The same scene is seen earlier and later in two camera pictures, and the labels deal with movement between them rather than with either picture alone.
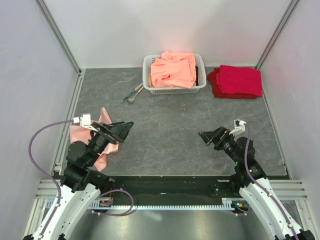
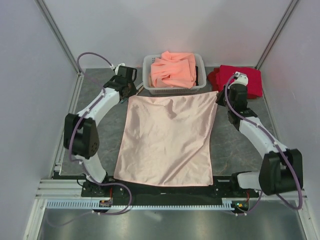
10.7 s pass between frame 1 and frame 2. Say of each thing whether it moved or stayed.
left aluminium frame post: stayed
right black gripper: moved
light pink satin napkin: moved
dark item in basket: stayed
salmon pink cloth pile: stayed
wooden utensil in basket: stayed
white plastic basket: stayed
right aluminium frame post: stayed
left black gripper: moved
